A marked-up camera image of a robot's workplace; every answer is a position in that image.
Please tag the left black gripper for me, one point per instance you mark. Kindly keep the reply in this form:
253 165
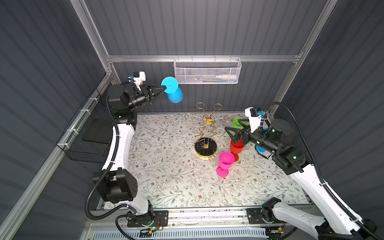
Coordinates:
147 94

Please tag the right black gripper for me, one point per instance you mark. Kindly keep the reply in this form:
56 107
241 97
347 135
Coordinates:
244 133

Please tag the green wine glass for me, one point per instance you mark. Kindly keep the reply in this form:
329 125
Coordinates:
240 123

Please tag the red wine glass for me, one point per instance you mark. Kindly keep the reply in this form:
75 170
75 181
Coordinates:
236 149

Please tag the blue wine glass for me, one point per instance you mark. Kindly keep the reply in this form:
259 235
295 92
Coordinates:
260 148
173 91

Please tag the pink wine glass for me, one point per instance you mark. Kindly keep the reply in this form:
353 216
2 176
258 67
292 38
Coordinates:
226 161

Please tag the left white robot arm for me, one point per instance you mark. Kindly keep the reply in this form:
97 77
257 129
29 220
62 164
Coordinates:
114 182

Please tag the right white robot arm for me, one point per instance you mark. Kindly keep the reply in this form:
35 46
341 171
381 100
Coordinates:
338 221

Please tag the white marker in basket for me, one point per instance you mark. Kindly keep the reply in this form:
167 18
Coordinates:
227 77

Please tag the floral table mat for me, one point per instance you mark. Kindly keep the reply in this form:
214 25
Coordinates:
171 174

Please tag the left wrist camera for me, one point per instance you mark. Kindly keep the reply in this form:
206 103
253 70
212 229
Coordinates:
137 79

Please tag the gold wire glass rack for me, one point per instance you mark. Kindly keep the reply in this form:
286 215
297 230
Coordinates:
205 146

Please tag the white mesh wall basket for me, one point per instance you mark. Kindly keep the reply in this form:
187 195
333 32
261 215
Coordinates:
204 71

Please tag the black wire wall basket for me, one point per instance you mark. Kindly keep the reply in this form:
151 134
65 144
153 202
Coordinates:
104 131

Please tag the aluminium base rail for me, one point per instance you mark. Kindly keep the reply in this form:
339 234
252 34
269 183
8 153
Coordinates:
215 223

